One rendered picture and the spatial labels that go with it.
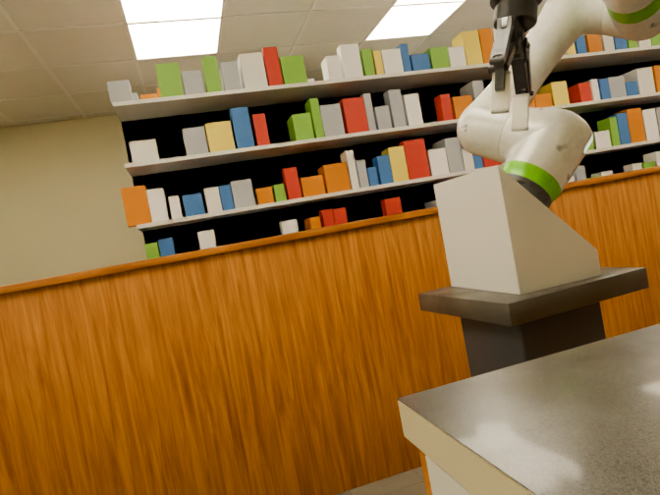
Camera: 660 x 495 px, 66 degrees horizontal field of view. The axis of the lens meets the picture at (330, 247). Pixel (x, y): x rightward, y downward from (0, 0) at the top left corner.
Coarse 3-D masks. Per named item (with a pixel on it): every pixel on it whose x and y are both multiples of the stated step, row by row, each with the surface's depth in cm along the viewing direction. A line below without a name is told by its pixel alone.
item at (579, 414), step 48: (624, 336) 57; (480, 384) 50; (528, 384) 48; (576, 384) 46; (624, 384) 44; (432, 432) 44; (480, 432) 40; (528, 432) 38; (576, 432) 37; (624, 432) 36; (480, 480) 37; (528, 480) 32; (576, 480) 31; (624, 480) 30
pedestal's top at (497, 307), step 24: (456, 288) 114; (552, 288) 93; (576, 288) 91; (600, 288) 93; (624, 288) 95; (456, 312) 103; (480, 312) 94; (504, 312) 88; (528, 312) 88; (552, 312) 89
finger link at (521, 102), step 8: (520, 96) 98; (528, 96) 97; (520, 104) 98; (528, 104) 97; (520, 112) 98; (528, 112) 98; (512, 120) 99; (520, 120) 98; (512, 128) 99; (520, 128) 98
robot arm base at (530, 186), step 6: (510, 174) 104; (516, 174) 103; (516, 180) 102; (522, 180) 102; (528, 180) 101; (522, 186) 101; (528, 186) 101; (534, 186) 101; (534, 192) 101; (540, 192) 101; (546, 192) 102; (540, 198) 101; (546, 198) 102; (546, 204) 102
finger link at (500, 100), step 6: (510, 72) 86; (492, 78) 88; (510, 78) 86; (492, 84) 87; (510, 84) 86; (492, 90) 87; (504, 90) 86; (510, 90) 86; (492, 96) 87; (498, 96) 87; (504, 96) 86; (492, 102) 87; (498, 102) 87; (504, 102) 86; (492, 108) 87; (498, 108) 87; (504, 108) 86
